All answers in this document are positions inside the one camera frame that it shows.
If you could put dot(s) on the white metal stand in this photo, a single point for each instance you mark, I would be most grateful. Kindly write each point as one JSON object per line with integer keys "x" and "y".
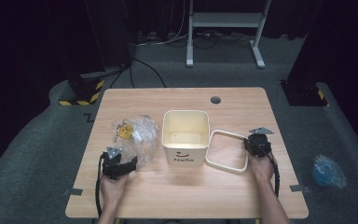
{"x": 227, "y": 19}

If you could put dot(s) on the white square trash bin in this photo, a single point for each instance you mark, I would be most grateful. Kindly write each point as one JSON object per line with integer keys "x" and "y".
{"x": 185, "y": 155}

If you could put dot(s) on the black yellow striped stand base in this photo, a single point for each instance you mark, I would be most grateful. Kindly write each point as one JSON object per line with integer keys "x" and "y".
{"x": 84, "y": 91}
{"x": 304, "y": 93}

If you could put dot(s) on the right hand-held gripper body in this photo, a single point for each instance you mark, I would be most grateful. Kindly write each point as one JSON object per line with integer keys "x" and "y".
{"x": 260, "y": 144}

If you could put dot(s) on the person's left hand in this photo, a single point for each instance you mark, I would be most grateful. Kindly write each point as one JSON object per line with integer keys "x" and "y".
{"x": 114, "y": 189}

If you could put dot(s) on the black zigzag floor tape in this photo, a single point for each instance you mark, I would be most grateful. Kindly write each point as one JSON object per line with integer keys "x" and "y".
{"x": 89, "y": 118}

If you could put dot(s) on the yellow round scrap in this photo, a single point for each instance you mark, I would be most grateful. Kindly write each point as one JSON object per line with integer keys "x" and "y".
{"x": 126, "y": 131}

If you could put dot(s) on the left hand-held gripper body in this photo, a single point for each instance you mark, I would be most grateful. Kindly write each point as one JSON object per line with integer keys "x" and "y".
{"x": 113, "y": 165}

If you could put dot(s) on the grey tape piece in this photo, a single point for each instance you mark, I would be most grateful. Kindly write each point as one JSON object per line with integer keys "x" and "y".
{"x": 300, "y": 188}
{"x": 73, "y": 192}

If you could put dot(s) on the blue plastic bag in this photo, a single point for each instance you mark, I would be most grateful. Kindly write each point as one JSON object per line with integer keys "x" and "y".
{"x": 327, "y": 171}

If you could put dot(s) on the person's right hand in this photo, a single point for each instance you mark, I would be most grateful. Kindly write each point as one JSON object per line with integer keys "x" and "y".
{"x": 261, "y": 169}

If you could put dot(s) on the clear plastic trash bag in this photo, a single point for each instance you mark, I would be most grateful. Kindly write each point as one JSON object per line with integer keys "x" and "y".
{"x": 144, "y": 140}

